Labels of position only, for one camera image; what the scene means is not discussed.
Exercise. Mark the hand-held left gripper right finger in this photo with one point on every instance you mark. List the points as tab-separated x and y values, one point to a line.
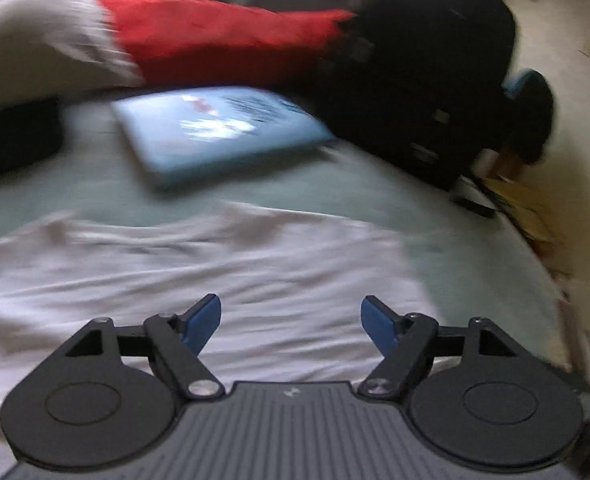
380	322

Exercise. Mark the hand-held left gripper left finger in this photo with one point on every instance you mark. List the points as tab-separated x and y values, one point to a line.
202	322

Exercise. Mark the white printed t-shirt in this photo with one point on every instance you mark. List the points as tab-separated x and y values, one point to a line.
225	270

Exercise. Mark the yellow cardboard box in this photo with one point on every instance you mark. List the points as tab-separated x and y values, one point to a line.
522	205

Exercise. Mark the blue book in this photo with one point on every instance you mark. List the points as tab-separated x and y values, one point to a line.
215	135

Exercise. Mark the black pouch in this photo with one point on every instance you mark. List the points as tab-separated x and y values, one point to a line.
10	140

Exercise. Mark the black backpack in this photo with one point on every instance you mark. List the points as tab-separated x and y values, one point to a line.
425	60

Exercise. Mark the red quilt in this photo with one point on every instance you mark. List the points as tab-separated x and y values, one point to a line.
215	40

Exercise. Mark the grey checked pillow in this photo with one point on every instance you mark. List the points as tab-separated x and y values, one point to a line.
40	35

